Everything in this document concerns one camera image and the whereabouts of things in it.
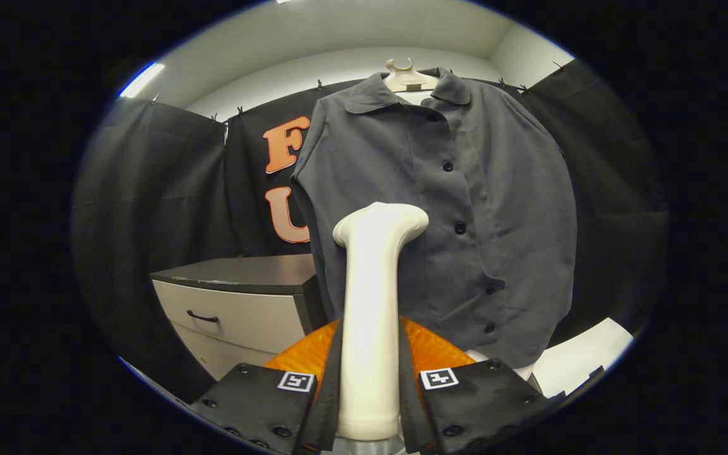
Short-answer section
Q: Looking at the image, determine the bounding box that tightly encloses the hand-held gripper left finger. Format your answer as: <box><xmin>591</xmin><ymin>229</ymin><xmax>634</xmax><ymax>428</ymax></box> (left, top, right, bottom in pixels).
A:
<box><xmin>188</xmin><ymin>318</ymin><xmax>346</xmax><ymax>455</ymax></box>

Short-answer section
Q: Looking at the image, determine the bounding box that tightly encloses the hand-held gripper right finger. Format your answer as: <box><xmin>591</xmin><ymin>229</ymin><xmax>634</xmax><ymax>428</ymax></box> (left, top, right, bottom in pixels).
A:
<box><xmin>397</xmin><ymin>316</ymin><xmax>551</xmax><ymax>455</ymax></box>

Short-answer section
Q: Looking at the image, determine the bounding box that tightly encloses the dark grey button shirt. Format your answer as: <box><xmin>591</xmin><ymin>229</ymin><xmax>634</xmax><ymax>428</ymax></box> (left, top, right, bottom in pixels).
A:
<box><xmin>289</xmin><ymin>66</ymin><xmax>578</xmax><ymax>369</ymax></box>

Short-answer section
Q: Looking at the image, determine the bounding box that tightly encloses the cream clothes hanger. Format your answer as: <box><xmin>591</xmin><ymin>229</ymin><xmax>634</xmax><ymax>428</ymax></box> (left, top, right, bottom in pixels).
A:
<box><xmin>383</xmin><ymin>58</ymin><xmax>440</xmax><ymax>105</ymax></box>

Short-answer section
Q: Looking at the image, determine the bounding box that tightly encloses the beige cabinet with grey top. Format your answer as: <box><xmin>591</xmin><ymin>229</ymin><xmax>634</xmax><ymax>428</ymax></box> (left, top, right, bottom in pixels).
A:
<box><xmin>149</xmin><ymin>254</ymin><xmax>328</xmax><ymax>383</ymax></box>

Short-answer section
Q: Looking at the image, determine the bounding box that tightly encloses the white table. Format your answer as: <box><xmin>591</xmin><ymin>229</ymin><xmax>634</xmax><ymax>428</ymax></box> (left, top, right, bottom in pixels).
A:
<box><xmin>528</xmin><ymin>318</ymin><xmax>635</xmax><ymax>399</ymax></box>

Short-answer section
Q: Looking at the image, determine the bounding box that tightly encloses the narrow ceiling light strip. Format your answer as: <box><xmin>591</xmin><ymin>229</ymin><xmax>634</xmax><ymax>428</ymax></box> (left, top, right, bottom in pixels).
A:
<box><xmin>118</xmin><ymin>62</ymin><xmax>166</xmax><ymax>99</ymax></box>

